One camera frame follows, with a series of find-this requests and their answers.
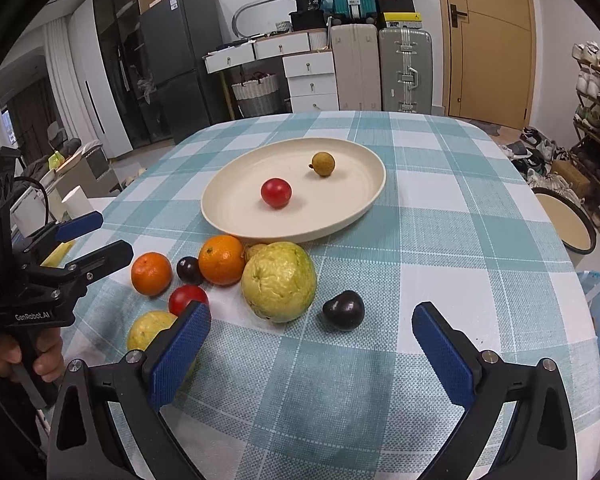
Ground large yellow-green guava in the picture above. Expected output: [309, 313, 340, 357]
[240, 242, 317, 324]

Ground cream oval plate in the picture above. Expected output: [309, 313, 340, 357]
[200, 138, 387, 243]

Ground woven laundry basket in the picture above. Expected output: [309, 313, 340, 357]
[232, 73, 283, 118]

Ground stacked shoe boxes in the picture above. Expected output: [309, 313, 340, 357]
[376, 0, 422, 29]

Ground round cream stool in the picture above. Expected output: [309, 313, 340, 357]
[532, 188, 596, 268]

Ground white drawer desk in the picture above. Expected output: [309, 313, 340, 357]
[204, 28, 340, 113]

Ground black cable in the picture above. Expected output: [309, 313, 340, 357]
[10, 175, 52, 226]

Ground dark purple plum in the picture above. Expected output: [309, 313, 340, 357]
[175, 256, 204, 286]

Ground silver suitcase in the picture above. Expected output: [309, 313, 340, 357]
[379, 27, 434, 115]

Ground brown longan fruit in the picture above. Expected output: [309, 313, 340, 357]
[309, 152, 336, 178]

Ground yellow guava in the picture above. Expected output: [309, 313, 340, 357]
[126, 310, 176, 351]

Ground person's left hand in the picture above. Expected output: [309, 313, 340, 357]
[0, 328, 65, 382]

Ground wooden door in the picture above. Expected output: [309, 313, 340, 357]
[440, 0, 535, 129]

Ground wooden shoe rack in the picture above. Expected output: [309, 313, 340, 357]
[570, 41, 600, 232]

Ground teal checkered tablecloth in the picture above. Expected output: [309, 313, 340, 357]
[72, 112, 600, 479]

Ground orange tangerine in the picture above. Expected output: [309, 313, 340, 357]
[198, 235, 246, 286]
[131, 252, 173, 297]

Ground black refrigerator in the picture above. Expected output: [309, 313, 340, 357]
[140, 0, 230, 144]

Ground beige suitcase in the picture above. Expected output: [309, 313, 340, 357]
[332, 24, 382, 112]

